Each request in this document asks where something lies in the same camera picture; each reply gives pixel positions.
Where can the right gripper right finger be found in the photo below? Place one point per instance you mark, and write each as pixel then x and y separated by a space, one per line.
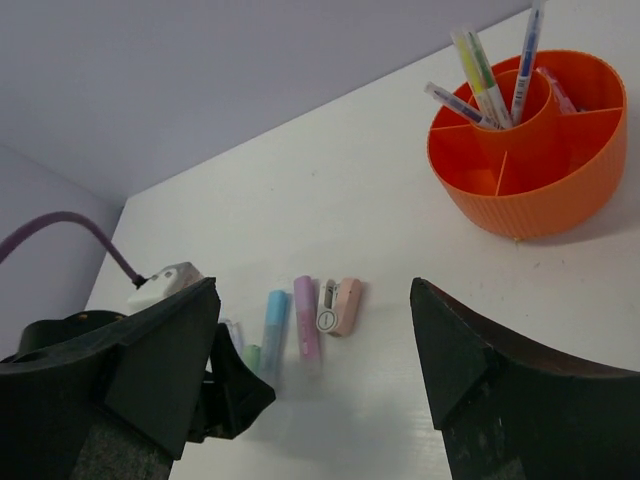
pixel 509 407

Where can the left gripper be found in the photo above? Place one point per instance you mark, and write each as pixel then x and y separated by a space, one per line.
pixel 231 397

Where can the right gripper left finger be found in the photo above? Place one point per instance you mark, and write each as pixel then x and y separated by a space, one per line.
pixel 114 403

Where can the small green highlighter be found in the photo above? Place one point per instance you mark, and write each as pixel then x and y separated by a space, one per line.
pixel 251 356

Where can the light blue highlighter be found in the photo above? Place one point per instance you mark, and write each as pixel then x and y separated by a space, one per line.
pixel 274 333

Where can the grey pink pen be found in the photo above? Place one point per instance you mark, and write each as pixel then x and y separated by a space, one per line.
pixel 459 107

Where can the yellow gel pen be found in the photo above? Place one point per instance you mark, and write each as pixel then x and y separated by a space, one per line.
pixel 473 76

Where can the small blue highlighter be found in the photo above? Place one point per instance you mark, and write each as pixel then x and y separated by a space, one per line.
pixel 565 104

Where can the pink purple highlighter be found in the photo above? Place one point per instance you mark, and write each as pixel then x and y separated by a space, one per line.
pixel 308 336

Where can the orange round divided container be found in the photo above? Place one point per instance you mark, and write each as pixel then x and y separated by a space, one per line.
pixel 554 170

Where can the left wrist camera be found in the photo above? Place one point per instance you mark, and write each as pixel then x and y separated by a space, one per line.
pixel 165 283

